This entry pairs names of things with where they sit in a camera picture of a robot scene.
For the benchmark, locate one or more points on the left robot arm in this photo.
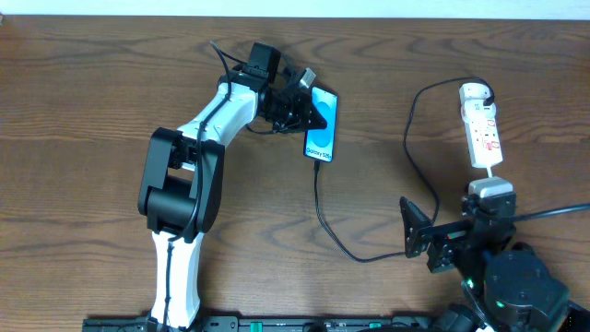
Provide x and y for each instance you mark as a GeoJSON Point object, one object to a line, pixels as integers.
{"type": "Point", "coordinates": [182, 180]}

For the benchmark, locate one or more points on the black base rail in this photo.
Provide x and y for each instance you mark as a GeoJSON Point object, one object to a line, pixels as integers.
{"type": "Point", "coordinates": [226, 323]}

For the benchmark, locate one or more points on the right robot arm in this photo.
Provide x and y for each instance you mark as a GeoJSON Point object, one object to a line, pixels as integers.
{"type": "Point", "coordinates": [507, 284]}

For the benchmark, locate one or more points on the blue Galaxy smartphone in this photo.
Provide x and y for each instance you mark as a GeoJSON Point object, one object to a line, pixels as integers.
{"type": "Point", "coordinates": [320, 140]}

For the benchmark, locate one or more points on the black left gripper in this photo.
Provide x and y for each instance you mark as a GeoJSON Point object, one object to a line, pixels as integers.
{"type": "Point", "coordinates": [295, 111]}

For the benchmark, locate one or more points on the white power strip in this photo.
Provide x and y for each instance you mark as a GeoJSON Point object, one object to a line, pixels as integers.
{"type": "Point", "coordinates": [481, 133]}

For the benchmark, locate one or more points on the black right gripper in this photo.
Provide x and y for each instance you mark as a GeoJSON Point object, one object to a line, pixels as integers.
{"type": "Point", "coordinates": [440, 241]}

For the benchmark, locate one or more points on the white USB charger adapter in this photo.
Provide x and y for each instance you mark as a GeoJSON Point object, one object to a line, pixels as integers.
{"type": "Point", "coordinates": [473, 91]}

